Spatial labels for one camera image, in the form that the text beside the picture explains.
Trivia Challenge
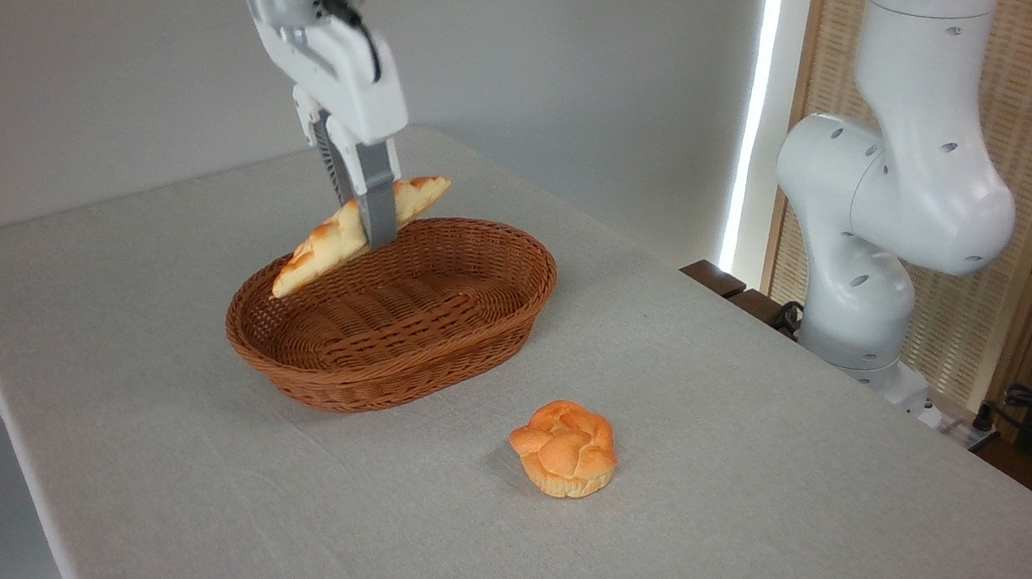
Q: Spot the brown oval wicker basket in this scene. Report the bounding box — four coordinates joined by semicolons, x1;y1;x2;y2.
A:
215;186;565;441

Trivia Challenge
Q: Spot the long braided bread loaf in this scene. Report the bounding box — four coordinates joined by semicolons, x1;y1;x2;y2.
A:
270;156;453;321

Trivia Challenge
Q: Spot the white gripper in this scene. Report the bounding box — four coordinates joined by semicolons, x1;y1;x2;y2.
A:
227;5;428;254

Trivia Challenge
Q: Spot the round knotted bread bun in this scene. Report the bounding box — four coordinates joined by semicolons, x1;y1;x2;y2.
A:
502;393;626;505

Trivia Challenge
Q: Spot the black coiled cable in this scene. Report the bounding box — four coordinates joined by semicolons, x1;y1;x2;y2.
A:
770;298;807;337

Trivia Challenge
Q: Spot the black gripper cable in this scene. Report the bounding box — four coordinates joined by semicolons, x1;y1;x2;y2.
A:
309;0;394;86

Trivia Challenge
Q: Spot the dark wooden furniture edge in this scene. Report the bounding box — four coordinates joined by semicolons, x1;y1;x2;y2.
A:
673;256;807;341

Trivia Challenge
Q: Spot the grey tablecloth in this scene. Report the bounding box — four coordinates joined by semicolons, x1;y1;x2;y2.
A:
0;66;1032;579

